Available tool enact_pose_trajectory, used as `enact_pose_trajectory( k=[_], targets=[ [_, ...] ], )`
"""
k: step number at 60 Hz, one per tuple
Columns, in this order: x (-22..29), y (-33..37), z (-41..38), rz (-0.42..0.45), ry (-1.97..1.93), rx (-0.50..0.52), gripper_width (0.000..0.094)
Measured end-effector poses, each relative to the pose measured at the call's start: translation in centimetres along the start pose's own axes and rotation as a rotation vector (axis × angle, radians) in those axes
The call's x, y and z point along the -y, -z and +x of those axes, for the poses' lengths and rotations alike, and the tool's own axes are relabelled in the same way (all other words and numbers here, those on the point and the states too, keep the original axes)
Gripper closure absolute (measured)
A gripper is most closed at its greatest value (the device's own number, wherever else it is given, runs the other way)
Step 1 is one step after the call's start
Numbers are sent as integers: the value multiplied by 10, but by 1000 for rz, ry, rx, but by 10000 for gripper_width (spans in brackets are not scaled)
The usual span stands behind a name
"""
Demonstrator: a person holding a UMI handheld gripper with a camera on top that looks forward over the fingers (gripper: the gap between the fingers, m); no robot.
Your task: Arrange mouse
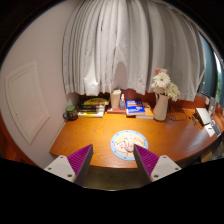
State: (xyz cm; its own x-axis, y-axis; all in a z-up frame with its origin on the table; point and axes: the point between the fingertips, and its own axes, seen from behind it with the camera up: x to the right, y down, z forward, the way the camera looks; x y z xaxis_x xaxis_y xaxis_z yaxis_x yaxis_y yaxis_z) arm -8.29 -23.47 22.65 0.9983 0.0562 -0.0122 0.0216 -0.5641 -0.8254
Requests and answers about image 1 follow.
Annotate orange book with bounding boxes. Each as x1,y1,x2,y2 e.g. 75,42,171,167
135,101,155,120

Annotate small clear spray bottle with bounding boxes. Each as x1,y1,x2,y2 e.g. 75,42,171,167
119,93,127,111

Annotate round blue-rimmed mouse pad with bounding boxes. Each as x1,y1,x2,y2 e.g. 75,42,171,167
110,129,149,162

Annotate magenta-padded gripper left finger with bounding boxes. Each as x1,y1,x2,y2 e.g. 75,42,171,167
43,143,94,186

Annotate white ceramic vase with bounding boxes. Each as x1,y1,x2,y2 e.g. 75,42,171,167
153,93,170,122

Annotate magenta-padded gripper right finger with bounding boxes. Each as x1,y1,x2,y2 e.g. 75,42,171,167
133,143,183,186

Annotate black cable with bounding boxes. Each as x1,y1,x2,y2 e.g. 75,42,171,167
168,106,190,122

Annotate white box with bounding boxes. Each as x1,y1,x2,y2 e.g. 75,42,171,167
195,107,213,127

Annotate white and pink flowers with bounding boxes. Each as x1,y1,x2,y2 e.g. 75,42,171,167
150,68,181,102

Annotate yellow and white book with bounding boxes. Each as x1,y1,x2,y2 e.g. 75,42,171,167
77,111,106,119

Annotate pink computer mouse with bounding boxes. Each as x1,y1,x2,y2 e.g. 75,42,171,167
114,133,138,158

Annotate dark mug with green inside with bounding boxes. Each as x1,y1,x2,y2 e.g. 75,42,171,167
62,105,79,122

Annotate thick dark book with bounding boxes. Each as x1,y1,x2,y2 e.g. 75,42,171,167
77,107,106,115

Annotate cream tumbler with lid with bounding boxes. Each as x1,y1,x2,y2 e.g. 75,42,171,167
110,88,123,110

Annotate dark window pane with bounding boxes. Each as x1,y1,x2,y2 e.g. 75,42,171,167
198,33,224,105

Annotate red book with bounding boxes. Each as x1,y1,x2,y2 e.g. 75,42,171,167
106,107,128,115

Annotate white pleated curtain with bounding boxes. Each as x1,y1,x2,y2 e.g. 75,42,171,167
62,0,207,102

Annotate blue book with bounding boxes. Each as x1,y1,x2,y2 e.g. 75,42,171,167
125,99,147,117

